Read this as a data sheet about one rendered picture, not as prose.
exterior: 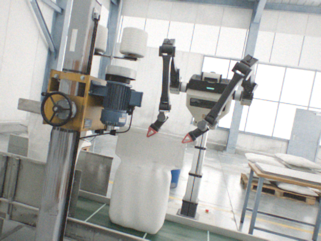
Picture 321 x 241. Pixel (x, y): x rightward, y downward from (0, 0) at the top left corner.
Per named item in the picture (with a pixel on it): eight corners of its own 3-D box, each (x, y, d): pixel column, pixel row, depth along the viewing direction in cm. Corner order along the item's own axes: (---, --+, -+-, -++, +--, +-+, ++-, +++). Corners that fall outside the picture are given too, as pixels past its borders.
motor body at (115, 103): (129, 127, 148) (135, 86, 147) (120, 128, 133) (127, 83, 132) (106, 122, 151) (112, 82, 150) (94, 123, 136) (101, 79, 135)
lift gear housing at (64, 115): (75, 120, 132) (78, 100, 132) (69, 121, 127) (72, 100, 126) (57, 117, 134) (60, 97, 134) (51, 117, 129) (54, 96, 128)
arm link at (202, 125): (218, 122, 162) (208, 115, 166) (216, 118, 152) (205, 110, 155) (207, 136, 163) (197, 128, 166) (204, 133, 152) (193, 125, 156)
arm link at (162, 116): (172, 104, 169) (159, 103, 170) (169, 104, 158) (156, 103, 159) (170, 121, 169) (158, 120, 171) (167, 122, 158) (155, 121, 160)
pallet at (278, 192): (299, 192, 511) (300, 185, 510) (313, 206, 431) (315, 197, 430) (240, 178, 537) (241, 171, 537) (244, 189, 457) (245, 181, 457)
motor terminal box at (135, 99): (138, 110, 150) (141, 92, 149) (141, 111, 140) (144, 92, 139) (125, 108, 148) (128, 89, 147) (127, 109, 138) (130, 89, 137)
